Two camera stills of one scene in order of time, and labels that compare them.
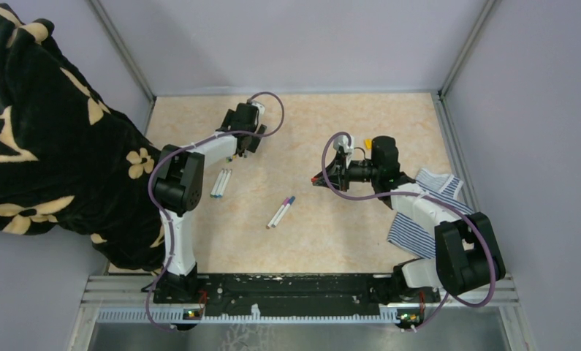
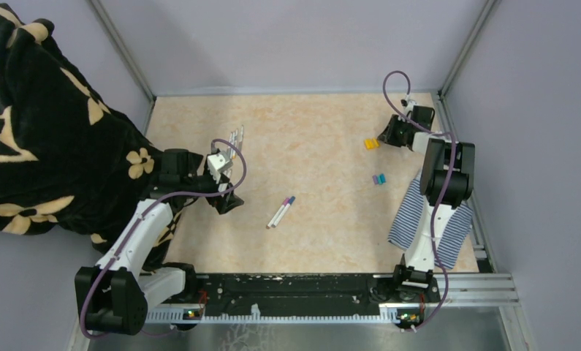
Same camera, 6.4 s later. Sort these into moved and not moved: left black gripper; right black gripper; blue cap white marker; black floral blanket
Moved: left black gripper; right black gripper
Not moved: blue cap white marker; black floral blanket
